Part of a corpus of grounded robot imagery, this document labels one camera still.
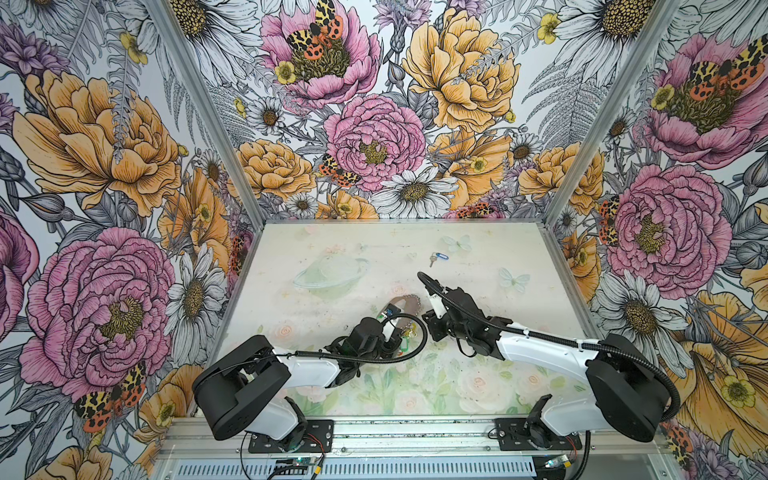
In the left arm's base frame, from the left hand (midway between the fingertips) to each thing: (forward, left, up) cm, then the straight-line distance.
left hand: (396, 337), depth 88 cm
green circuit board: (-29, +22, -3) cm, 37 cm away
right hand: (+2, -9, +4) cm, 10 cm away
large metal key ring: (+11, -5, 0) cm, 12 cm away
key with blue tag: (+33, -15, -3) cm, 36 cm away
